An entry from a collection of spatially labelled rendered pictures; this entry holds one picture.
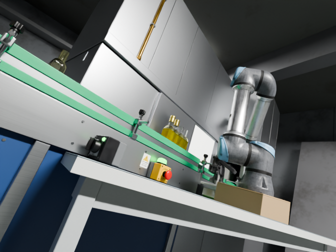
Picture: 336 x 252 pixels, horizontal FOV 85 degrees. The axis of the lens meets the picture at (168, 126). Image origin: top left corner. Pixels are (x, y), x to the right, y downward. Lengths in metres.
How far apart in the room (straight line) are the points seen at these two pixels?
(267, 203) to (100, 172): 0.68
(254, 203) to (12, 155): 0.83
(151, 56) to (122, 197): 1.00
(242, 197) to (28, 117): 0.82
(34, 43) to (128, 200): 3.67
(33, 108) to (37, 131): 0.06
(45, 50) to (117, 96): 2.97
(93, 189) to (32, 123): 0.26
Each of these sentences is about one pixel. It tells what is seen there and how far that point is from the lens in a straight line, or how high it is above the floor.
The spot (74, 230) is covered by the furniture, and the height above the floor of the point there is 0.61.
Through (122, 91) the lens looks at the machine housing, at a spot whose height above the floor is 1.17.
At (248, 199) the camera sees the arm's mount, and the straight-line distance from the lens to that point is 0.88.
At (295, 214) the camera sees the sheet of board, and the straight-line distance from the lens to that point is 3.41.
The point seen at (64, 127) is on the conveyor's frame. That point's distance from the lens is 0.63.
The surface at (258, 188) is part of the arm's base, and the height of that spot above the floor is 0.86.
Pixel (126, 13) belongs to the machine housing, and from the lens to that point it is 1.27.
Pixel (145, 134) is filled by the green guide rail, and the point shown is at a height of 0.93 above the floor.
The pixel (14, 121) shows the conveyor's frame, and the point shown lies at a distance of 0.60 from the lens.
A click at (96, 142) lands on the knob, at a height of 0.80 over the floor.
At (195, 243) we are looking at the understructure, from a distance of 2.02.
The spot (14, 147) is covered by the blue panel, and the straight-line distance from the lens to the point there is 0.63.
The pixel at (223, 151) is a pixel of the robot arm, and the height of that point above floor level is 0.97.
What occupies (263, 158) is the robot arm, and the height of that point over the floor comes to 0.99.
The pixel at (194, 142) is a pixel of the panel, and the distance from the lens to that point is 1.60.
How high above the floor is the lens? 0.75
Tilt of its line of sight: 17 degrees up
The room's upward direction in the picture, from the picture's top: 18 degrees clockwise
